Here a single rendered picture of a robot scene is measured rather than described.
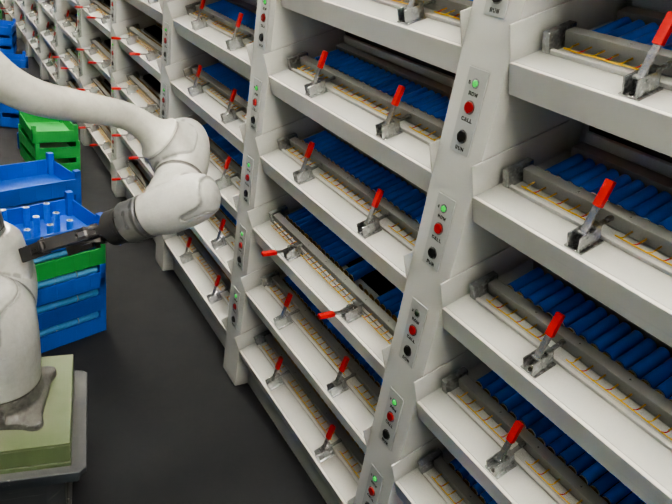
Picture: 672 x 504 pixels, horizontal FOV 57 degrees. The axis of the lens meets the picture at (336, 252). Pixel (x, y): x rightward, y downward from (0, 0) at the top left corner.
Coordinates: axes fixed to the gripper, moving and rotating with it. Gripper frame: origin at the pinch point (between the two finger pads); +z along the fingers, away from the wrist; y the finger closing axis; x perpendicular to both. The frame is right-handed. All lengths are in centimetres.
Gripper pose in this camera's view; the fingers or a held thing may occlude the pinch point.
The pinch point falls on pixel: (49, 250)
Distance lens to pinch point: 148.4
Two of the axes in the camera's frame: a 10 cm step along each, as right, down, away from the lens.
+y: -2.8, 1.0, -9.5
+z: -9.1, 2.8, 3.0
